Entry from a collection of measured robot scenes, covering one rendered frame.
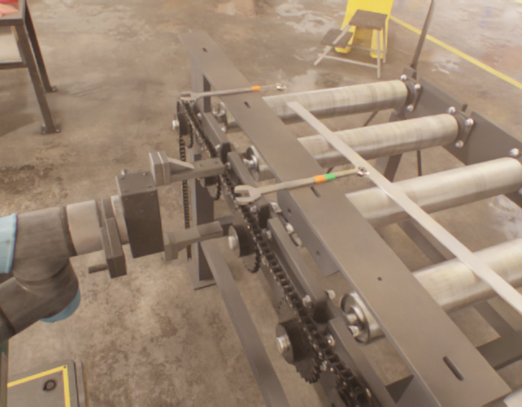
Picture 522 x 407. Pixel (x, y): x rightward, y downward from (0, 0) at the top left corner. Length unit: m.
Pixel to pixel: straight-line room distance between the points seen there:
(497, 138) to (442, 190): 0.43
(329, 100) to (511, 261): 0.86
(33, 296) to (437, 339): 0.55
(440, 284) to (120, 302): 1.44
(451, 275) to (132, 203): 0.72
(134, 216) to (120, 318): 1.38
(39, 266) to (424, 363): 0.51
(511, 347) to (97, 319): 1.55
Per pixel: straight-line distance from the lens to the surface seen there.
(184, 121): 1.45
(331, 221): 0.66
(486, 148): 1.69
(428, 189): 1.26
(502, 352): 1.13
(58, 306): 0.71
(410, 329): 0.56
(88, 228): 0.61
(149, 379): 1.81
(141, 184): 0.60
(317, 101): 1.61
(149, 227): 0.63
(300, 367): 0.91
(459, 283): 1.03
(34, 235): 0.62
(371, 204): 1.14
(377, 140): 1.44
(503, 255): 1.14
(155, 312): 1.96
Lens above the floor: 1.60
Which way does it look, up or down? 41 degrees down
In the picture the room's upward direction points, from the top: 5 degrees clockwise
